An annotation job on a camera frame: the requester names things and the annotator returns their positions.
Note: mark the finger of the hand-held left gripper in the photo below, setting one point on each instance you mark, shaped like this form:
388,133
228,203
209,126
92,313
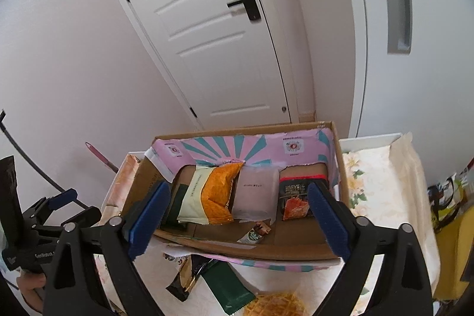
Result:
79,218
61,199

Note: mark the person's left hand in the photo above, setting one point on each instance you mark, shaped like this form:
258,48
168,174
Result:
29,288

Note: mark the black and red snack packet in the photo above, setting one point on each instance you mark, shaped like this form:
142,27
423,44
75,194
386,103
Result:
294,197

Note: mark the dark green snack packet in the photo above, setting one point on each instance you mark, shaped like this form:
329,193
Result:
226,290
176,205

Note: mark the black and gold snack packet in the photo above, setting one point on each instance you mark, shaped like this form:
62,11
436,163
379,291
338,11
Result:
184,282

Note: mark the green and yellow snack packet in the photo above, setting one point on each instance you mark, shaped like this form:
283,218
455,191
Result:
274,305

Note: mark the white door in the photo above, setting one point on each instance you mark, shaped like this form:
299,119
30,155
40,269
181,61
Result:
207,23

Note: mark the cardboard box with pink print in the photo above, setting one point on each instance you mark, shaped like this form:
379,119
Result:
222,245

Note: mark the green patterned bag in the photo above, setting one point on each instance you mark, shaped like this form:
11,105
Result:
450,197

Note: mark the cream and orange snack packet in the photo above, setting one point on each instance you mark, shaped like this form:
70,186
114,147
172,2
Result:
202,197

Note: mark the floral tablecloth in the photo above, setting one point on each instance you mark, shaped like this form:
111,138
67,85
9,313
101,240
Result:
381,182

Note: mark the yellow bag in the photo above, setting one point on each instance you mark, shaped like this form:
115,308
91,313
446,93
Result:
455,256

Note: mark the small brown and white sachet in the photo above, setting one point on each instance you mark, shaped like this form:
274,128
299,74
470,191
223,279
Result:
253,236
176,259

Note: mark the grey-pink snack packet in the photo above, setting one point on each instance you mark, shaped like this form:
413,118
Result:
255,194

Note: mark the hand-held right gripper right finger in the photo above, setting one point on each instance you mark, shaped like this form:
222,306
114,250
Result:
329,221

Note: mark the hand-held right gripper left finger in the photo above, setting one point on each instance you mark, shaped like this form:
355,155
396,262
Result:
148,223

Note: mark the pink stick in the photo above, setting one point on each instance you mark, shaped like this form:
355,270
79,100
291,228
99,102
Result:
102,156

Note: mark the white wardrobe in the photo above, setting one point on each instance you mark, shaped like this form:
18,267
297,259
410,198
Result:
437,42

